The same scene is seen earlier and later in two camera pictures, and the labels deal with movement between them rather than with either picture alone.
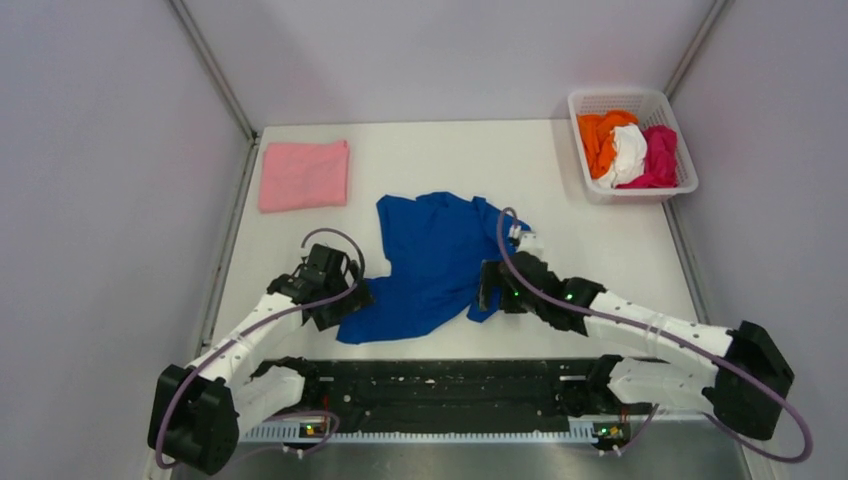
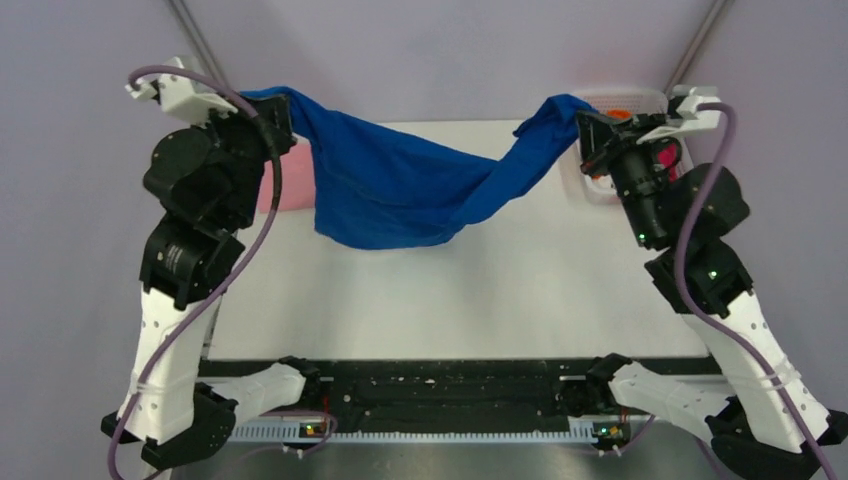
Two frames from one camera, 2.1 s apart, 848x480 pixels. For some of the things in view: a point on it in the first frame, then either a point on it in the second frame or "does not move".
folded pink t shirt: [295, 176] does not move
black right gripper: [492, 275] → [604, 142]
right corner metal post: [696, 44] does not move
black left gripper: [332, 316] → [276, 125]
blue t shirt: [436, 244] → [379, 187]
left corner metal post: [183, 15] does not move
